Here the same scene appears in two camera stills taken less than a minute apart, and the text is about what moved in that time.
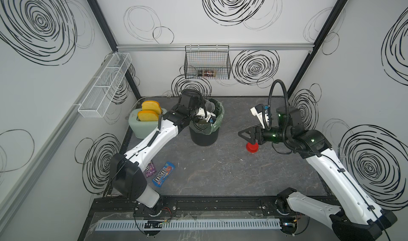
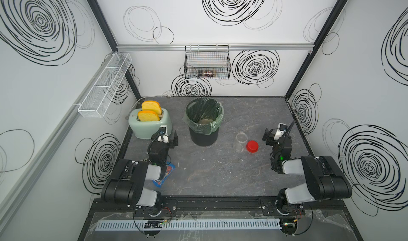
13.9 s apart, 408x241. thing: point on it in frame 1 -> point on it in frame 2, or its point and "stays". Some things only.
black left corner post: (107, 29) stays
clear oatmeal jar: (209, 106) -> (240, 143)
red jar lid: (252, 148) stays
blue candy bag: (163, 174) stays
